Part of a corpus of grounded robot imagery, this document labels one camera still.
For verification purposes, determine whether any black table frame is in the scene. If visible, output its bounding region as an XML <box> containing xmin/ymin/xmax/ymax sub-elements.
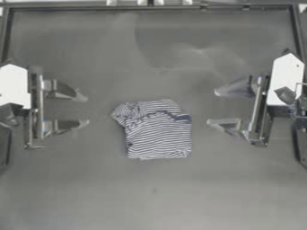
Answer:
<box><xmin>0</xmin><ymin>1</ymin><xmax>307</xmax><ymax>102</ymax></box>

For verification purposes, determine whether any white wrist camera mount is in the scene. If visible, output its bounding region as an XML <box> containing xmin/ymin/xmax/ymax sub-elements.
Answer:
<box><xmin>266</xmin><ymin>52</ymin><xmax>306</xmax><ymax>107</ymax></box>
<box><xmin>0</xmin><ymin>63</ymin><xmax>32</xmax><ymax>111</ymax></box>

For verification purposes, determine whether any navy white striped t-shirt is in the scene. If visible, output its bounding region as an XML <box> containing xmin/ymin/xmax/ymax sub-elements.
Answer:
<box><xmin>111</xmin><ymin>99</ymin><xmax>194</xmax><ymax>161</ymax></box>

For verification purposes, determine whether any black rounded side bracket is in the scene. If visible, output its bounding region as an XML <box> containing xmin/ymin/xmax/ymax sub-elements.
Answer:
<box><xmin>292</xmin><ymin>127</ymin><xmax>307</xmax><ymax>169</ymax></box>
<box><xmin>0</xmin><ymin>127</ymin><xmax>12</xmax><ymax>173</ymax></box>

